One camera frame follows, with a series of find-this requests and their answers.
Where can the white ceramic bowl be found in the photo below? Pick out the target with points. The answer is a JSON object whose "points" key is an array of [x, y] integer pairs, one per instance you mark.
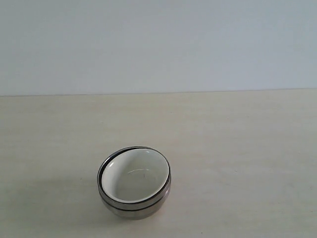
{"points": [[134, 175]]}

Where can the ribbed stainless steel bowl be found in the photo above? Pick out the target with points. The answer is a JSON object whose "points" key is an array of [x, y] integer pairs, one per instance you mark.
{"points": [[130, 206]]}

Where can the smooth stainless steel bowl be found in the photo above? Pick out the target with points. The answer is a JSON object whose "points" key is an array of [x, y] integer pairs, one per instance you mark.
{"points": [[139, 213]]}

